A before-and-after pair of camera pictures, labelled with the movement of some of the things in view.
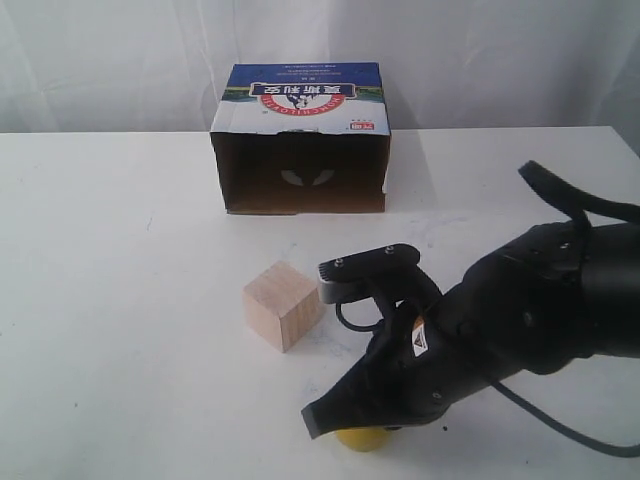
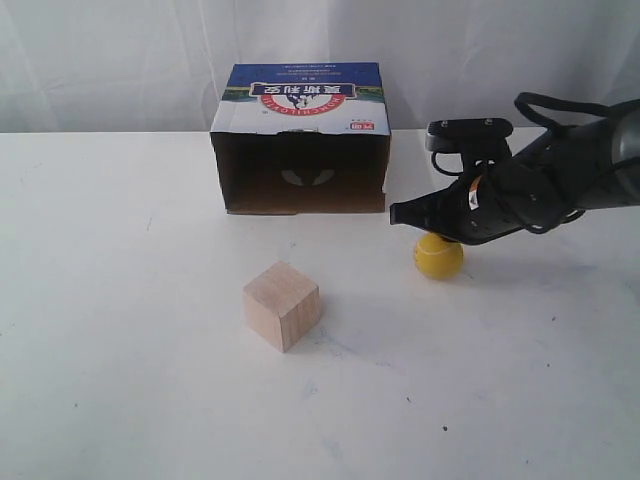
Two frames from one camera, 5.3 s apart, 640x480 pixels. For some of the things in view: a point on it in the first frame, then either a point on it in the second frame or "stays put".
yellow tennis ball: [362, 439] -> [437, 256]
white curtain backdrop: [146, 66] stays put
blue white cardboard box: [303, 138] stays put
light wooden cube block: [284, 306] stays put
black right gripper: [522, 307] -> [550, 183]
